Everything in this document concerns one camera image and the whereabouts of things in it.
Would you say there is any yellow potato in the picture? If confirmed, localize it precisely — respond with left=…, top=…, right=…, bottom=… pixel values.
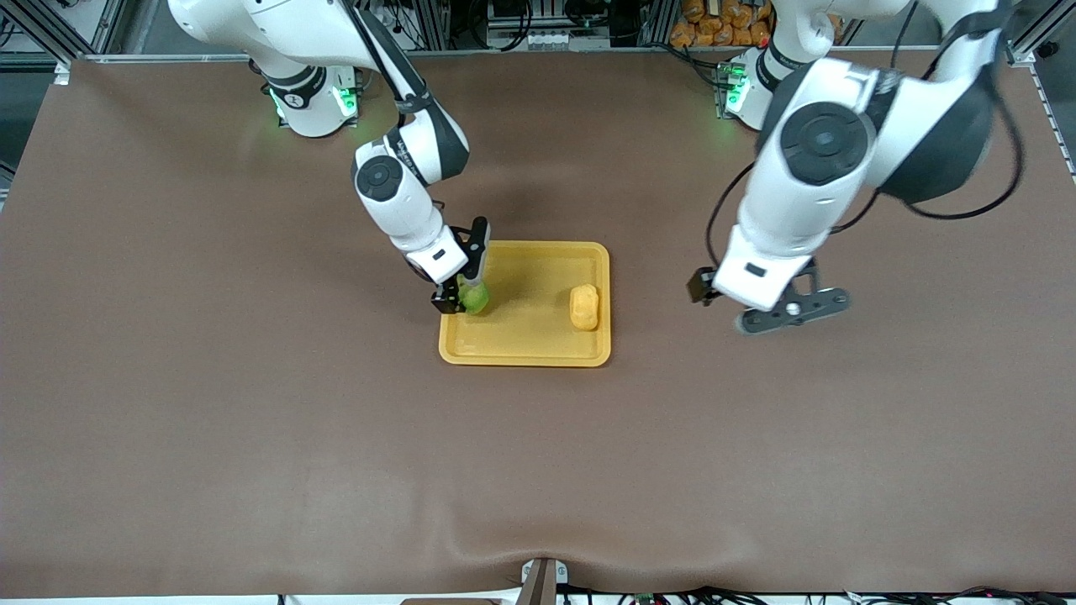
left=569, top=284, right=600, bottom=332

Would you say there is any yellow plastic tray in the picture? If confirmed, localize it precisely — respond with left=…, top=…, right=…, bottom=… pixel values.
left=438, top=240, right=612, bottom=368

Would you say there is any brown table mat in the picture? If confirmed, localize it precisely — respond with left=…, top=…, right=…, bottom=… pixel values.
left=0, top=49, right=1076, bottom=599

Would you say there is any bag of orange items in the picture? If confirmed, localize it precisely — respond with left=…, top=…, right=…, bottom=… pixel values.
left=670, top=0, right=774, bottom=48

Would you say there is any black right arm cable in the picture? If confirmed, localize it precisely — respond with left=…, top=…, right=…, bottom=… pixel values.
left=340, top=0, right=472, bottom=287

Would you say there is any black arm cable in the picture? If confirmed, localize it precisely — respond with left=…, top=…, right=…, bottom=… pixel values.
left=704, top=0, right=1025, bottom=271
left=340, top=0, right=472, bottom=287

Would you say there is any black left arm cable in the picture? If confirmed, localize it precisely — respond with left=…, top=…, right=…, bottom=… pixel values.
left=704, top=0, right=1025, bottom=271

